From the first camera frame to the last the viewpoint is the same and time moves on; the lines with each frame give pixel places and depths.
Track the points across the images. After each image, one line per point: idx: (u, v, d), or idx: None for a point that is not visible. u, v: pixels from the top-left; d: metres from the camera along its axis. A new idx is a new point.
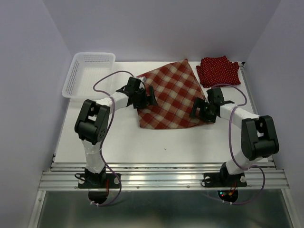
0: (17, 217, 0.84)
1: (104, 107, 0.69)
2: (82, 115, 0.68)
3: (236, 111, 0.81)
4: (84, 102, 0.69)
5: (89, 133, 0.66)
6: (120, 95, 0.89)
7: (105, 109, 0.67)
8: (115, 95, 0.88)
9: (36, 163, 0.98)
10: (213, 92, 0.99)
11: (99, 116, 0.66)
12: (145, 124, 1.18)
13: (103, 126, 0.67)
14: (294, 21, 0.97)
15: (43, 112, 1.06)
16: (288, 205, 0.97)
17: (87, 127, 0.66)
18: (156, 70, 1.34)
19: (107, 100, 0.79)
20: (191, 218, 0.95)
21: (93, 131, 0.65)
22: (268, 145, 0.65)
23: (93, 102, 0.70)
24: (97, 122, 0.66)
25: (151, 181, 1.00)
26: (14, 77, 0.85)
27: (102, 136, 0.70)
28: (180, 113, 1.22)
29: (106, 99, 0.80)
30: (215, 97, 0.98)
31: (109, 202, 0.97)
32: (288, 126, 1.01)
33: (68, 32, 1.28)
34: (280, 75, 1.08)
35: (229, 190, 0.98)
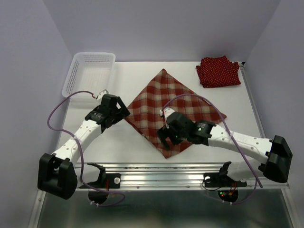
0: (17, 217, 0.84)
1: (64, 163, 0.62)
2: (44, 175, 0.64)
3: (239, 142, 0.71)
4: (40, 159, 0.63)
5: (56, 191, 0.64)
6: (88, 129, 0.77)
7: (66, 167, 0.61)
8: (80, 133, 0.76)
9: (36, 162, 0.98)
10: (180, 123, 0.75)
11: (60, 175, 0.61)
12: (169, 153, 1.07)
13: (68, 182, 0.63)
14: (294, 20, 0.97)
15: (43, 112, 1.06)
16: (288, 205, 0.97)
17: (52, 185, 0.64)
18: (144, 94, 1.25)
19: (72, 144, 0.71)
20: (191, 218, 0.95)
21: (60, 191, 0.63)
22: (289, 160, 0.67)
23: (51, 156, 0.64)
24: (61, 182, 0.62)
25: (152, 181, 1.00)
26: (14, 76, 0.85)
27: (73, 188, 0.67)
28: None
29: (71, 141, 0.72)
30: (184, 125, 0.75)
31: (114, 203, 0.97)
32: (289, 126, 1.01)
33: (68, 32, 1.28)
34: (280, 75, 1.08)
35: (229, 190, 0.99)
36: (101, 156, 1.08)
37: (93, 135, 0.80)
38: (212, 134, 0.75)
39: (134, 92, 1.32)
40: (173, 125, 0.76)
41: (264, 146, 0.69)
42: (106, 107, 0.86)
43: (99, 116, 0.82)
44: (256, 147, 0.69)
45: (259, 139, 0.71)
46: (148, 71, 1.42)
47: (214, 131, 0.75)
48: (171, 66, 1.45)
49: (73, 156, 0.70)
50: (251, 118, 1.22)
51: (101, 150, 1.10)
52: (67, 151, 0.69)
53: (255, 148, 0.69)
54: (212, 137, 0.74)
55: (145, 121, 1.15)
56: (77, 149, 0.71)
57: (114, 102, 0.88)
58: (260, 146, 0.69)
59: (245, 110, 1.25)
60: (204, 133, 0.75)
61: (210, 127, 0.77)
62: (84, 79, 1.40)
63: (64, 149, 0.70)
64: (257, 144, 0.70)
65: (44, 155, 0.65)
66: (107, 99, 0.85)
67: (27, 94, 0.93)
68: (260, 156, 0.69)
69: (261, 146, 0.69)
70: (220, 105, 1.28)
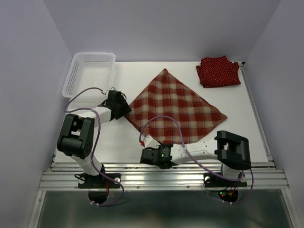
0: (17, 217, 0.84)
1: (88, 118, 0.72)
2: (66, 131, 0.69)
3: (192, 153, 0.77)
4: (66, 117, 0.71)
5: (74, 147, 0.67)
6: (103, 109, 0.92)
7: (90, 121, 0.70)
8: (98, 109, 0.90)
9: (36, 163, 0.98)
10: (147, 157, 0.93)
11: (83, 128, 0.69)
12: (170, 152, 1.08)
13: (88, 137, 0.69)
14: (294, 20, 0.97)
15: (43, 112, 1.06)
16: (288, 206, 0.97)
17: (71, 142, 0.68)
18: (145, 93, 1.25)
19: (90, 112, 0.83)
20: (191, 218, 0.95)
21: (80, 144, 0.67)
22: (242, 147, 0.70)
23: (74, 116, 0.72)
24: (82, 136, 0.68)
25: (151, 181, 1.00)
26: (15, 76, 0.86)
27: (90, 150, 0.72)
28: (193, 124, 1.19)
29: (89, 112, 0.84)
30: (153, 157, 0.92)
31: (113, 202, 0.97)
32: (289, 126, 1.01)
33: (68, 32, 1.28)
34: (280, 75, 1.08)
35: (229, 190, 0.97)
36: (101, 156, 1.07)
37: (104, 118, 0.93)
38: (172, 155, 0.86)
39: (134, 92, 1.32)
40: (146, 160, 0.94)
41: (212, 146, 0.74)
42: (112, 99, 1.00)
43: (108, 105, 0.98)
44: (206, 150, 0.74)
45: (206, 141, 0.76)
46: (148, 71, 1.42)
47: (174, 153, 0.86)
48: (171, 66, 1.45)
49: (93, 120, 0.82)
50: (251, 118, 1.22)
51: (101, 151, 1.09)
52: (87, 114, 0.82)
53: (206, 152, 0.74)
54: (173, 158, 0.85)
55: (146, 120, 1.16)
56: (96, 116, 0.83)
57: (118, 97, 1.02)
58: (209, 148, 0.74)
59: (245, 110, 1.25)
60: (167, 157, 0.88)
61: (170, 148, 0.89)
62: (84, 79, 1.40)
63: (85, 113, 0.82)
64: (206, 147, 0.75)
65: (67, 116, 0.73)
66: (113, 93, 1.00)
67: (27, 94, 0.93)
68: (213, 156, 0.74)
69: (210, 147, 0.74)
70: (220, 105, 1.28)
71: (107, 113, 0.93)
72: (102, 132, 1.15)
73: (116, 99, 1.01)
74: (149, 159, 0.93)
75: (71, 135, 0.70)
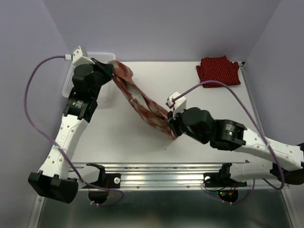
0: (17, 218, 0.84)
1: (54, 181, 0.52)
2: (40, 191, 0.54)
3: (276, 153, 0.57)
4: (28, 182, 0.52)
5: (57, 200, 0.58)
6: (72, 129, 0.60)
7: (58, 188, 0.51)
8: (63, 137, 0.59)
9: (36, 163, 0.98)
10: (207, 125, 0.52)
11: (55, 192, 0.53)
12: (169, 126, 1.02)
13: (67, 194, 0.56)
14: (294, 20, 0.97)
15: (43, 112, 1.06)
16: (288, 205, 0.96)
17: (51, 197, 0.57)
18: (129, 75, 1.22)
19: (57, 155, 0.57)
20: (191, 218, 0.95)
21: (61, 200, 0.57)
22: None
23: (39, 173, 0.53)
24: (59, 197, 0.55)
25: (151, 181, 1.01)
26: (15, 76, 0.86)
27: (74, 193, 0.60)
28: (155, 120, 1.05)
29: (54, 151, 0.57)
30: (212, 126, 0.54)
31: (113, 203, 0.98)
32: (289, 126, 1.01)
33: (68, 32, 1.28)
34: (280, 75, 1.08)
35: (229, 190, 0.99)
36: (101, 156, 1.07)
37: (80, 132, 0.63)
38: (245, 140, 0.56)
39: None
40: (196, 126, 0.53)
41: (297, 154, 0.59)
42: (83, 90, 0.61)
43: (80, 106, 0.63)
44: (291, 156, 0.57)
45: (290, 146, 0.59)
46: (147, 70, 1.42)
47: (247, 137, 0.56)
48: (171, 66, 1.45)
49: (64, 166, 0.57)
50: (251, 118, 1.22)
51: (101, 151, 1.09)
52: (53, 165, 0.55)
53: (290, 158, 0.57)
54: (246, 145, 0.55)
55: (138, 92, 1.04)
56: (65, 161, 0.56)
57: (90, 80, 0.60)
58: (293, 156, 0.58)
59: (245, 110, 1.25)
60: (237, 140, 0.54)
61: (240, 133, 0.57)
62: None
63: (50, 163, 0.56)
64: (291, 153, 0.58)
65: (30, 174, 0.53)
66: (80, 80, 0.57)
67: (27, 94, 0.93)
68: (290, 165, 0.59)
69: (296, 155, 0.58)
70: (220, 105, 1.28)
71: (80, 121, 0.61)
72: (102, 132, 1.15)
73: (87, 86, 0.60)
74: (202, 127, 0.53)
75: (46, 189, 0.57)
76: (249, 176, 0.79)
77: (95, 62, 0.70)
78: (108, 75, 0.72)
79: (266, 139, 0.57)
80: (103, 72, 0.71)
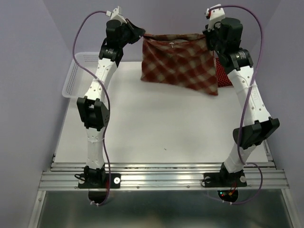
0: (18, 217, 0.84)
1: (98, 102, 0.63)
2: (82, 113, 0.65)
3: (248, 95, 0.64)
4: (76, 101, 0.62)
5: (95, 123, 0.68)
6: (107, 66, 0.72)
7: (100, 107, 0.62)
8: (100, 72, 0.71)
9: (36, 162, 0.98)
10: (230, 33, 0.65)
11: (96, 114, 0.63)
12: (209, 68, 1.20)
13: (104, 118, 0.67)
14: (294, 20, 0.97)
15: (42, 111, 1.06)
16: (288, 206, 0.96)
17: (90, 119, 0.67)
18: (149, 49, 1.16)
19: (97, 85, 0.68)
20: (191, 218, 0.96)
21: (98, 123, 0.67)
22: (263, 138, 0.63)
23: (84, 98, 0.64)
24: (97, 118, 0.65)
25: (152, 181, 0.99)
26: (15, 76, 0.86)
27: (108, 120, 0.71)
28: (202, 44, 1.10)
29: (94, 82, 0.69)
30: (231, 41, 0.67)
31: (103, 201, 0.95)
32: (289, 126, 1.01)
33: (68, 32, 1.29)
34: (279, 75, 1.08)
35: (229, 190, 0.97)
36: None
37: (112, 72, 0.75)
38: (241, 69, 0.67)
39: (135, 92, 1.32)
40: (225, 30, 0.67)
41: (261, 115, 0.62)
42: (113, 39, 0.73)
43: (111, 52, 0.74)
44: (254, 111, 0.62)
45: (264, 108, 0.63)
46: None
47: (245, 69, 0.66)
48: None
49: (101, 96, 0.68)
50: None
51: None
52: (94, 93, 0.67)
53: (252, 108, 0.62)
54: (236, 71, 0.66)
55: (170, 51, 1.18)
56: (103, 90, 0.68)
57: (118, 32, 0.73)
58: (256, 111, 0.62)
59: None
60: (236, 62, 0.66)
61: (245, 64, 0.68)
62: (84, 79, 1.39)
63: (92, 90, 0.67)
64: (257, 109, 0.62)
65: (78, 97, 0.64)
66: (112, 31, 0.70)
67: (27, 93, 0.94)
68: (249, 118, 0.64)
69: (259, 114, 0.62)
70: (220, 105, 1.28)
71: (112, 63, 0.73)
72: None
73: (116, 37, 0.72)
74: (225, 35, 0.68)
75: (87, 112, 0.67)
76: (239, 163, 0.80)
77: (126, 23, 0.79)
78: (135, 36, 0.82)
79: (254, 82, 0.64)
80: (131, 32, 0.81)
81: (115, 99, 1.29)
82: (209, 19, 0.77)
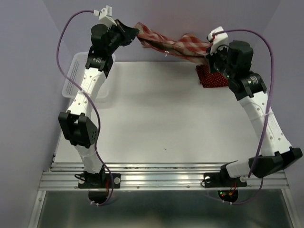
0: (18, 217, 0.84)
1: (83, 116, 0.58)
2: (66, 129, 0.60)
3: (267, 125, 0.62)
4: (58, 117, 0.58)
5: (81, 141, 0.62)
6: (93, 78, 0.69)
7: (85, 121, 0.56)
8: (86, 86, 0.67)
9: (36, 163, 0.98)
10: (239, 58, 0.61)
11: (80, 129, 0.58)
12: None
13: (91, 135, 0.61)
14: (295, 19, 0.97)
15: (42, 111, 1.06)
16: (288, 206, 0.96)
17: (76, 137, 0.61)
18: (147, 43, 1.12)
19: (82, 98, 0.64)
20: (191, 218, 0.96)
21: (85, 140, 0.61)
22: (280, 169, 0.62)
23: (67, 113, 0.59)
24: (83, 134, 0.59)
25: (151, 181, 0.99)
26: (15, 76, 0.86)
27: (95, 138, 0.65)
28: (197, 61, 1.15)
29: (80, 96, 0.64)
30: (242, 66, 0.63)
31: (105, 202, 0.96)
32: (289, 126, 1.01)
33: (68, 32, 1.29)
34: (280, 75, 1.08)
35: (229, 190, 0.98)
36: (101, 156, 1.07)
37: (100, 82, 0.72)
38: (254, 95, 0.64)
39: (135, 92, 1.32)
40: (234, 54, 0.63)
41: (281, 145, 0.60)
42: (101, 47, 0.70)
43: (99, 61, 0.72)
44: (274, 140, 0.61)
45: (283, 137, 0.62)
46: (147, 70, 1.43)
47: (258, 96, 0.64)
48: (171, 66, 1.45)
49: (87, 110, 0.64)
50: None
51: (100, 150, 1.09)
52: (79, 107, 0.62)
53: (272, 138, 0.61)
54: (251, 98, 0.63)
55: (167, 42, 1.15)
56: (89, 102, 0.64)
57: (106, 40, 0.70)
58: (276, 141, 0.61)
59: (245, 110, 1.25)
60: (248, 89, 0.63)
61: (259, 90, 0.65)
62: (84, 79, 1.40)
63: (76, 105, 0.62)
64: (277, 139, 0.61)
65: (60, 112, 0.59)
66: (98, 39, 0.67)
67: (27, 93, 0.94)
68: (267, 148, 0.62)
69: (279, 144, 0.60)
70: (220, 105, 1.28)
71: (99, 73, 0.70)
72: (102, 132, 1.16)
73: (103, 44, 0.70)
74: (234, 61, 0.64)
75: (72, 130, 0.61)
76: (241, 173, 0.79)
77: (116, 25, 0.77)
78: (127, 38, 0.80)
79: (270, 109, 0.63)
80: (122, 35, 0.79)
81: (115, 99, 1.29)
82: (212, 42, 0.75)
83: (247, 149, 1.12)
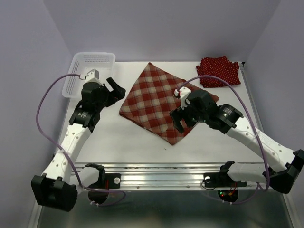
0: (17, 218, 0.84)
1: (58, 182, 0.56)
2: (41, 195, 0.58)
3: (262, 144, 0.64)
4: (31, 183, 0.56)
5: (58, 205, 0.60)
6: (76, 133, 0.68)
7: (60, 189, 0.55)
8: (67, 142, 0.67)
9: (36, 163, 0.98)
10: (203, 102, 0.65)
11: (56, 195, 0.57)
12: None
13: (68, 199, 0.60)
14: (294, 20, 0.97)
15: (42, 112, 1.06)
16: (288, 205, 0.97)
17: (52, 202, 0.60)
18: (137, 91, 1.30)
19: (61, 158, 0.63)
20: (191, 217, 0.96)
21: (61, 206, 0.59)
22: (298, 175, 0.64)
23: (42, 177, 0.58)
24: (59, 199, 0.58)
25: (152, 181, 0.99)
26: (15, 77, 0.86)
27: (74, 195, 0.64)
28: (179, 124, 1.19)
29: (59, 156, 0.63)
30: (208, 107, 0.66)
31: (117, 201, 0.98)
32: (289, 126, 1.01)
33: (68, 32, 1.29)
34: (280, 75, 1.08)
35: (229, 190, 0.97)
36: (101, 156, 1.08)
37: (83, 139, 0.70)
38: (236, 124, 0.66)
39: None
40: (196, 102, 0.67)
41: (286, 156, 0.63)
42: (89, 101, 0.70)
43: (85, 115, 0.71)
44: (278, 155, 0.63)
45: (282, 147, 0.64)
46: None
47: (240, 123, 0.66)
48: (171, 66, 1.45)
49: (66, 172, 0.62)
50: (251, 118, 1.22)
51: (100, 150, 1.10)
52: (57, 168, 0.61)
53: (276, 154, 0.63)
54: (236, 128, 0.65)
55: (153, 88, 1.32)
56: (68, 164, 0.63)
57: (97, 94, 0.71)
58: (281, 154, 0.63)
59: (245, 110, 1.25)
60: (229, 121, 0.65)
61: (235, 117, 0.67)
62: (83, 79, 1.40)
63: (54, 166, 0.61)
64: (280, 151, 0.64)
65: (33, 176, 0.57)
66: (88, 94, 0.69)
67: (27, 93, 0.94)
68: (276, 164, 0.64)
69: (283, 156, 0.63)
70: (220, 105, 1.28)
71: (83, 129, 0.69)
72: (102, 132, 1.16)
73: (92, 100, 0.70)
74: (199, 106, 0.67)
75: (48, 193, 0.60)
76: (243, 175, 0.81)
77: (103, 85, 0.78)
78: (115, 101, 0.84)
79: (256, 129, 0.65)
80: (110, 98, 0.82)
81: None
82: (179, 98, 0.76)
83: (247, 149, 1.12)
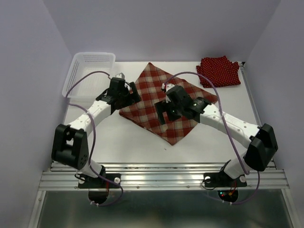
0: (17, 218, 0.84)
1: (80, 131, 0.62)
2: (59, 145, 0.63)
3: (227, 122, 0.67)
4: (56, 128, 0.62)
5: (69, 162, 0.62)
6: (100, 106, 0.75)
7: (80, 136, 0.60)
8: (92, 109, 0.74)
9: (36, 163, 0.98)
10: (177, 96, 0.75)
11: (74, 144, 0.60)
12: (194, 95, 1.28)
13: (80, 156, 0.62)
14: (294, 20, 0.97)
15: (42, 112, 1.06)
16: (288, 205, 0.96)
17: (65, 157, 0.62)
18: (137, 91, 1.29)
19: (86, 118, 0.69)
20: (191, 217, 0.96)
21: (73, 161, 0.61)
22: (270, 151, 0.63)
23: (66, 126, 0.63)
24: (74, 151, 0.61)
25: (152, 181, 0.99)
26: (15, 77, 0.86)
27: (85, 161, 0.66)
28: (178, 125, 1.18)
29: (84, 115, 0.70)
30: (181, 99, 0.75)
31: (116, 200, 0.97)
32: (289, 126, 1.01)
33: (68, 33, 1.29)
34: (279, 75, 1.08)
35: (229, 190, 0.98)
36: (101, 156, 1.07)
37: (106, 113, 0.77)
38: (204, 110, 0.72)
39: None
40: (171, 96, 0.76)
41: (251, 130, 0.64)
42: (115, 90, 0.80)
43: (109, 98, 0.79)
44: (242, 130, 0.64)
45: (247, 124, 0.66)
46: None
47: (208, 109, 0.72)
48: (171, 66, 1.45)
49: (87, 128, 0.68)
50: (251, 118, 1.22)
51: (100, 150, 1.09)
52: (81, 123, 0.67)
53: (241, 129, 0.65)
54: (204, 113, 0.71)
55: (153, 88, 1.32)
56: (90, 122, 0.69)
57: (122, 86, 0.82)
58: (246, 129, 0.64)
59: (245, 110, 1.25)
60: (198, 110, 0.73)
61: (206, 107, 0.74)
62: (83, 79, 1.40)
63: (78, 121, 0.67)
64: (245, 127, 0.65)
65: (59, 125, 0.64)
66: (115, 82, 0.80)
67: (27, 93, 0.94)
68: (244, 140, 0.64)
69: (249, 130, 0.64)
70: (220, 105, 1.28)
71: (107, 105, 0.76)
72: (102, 132, 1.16)
73: (117, 88, 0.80)
74: (174, 99, 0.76)
75: (65, 147, 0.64)
76: (240, 171, 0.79)
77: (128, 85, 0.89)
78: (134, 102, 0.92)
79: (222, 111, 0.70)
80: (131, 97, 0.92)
81: None
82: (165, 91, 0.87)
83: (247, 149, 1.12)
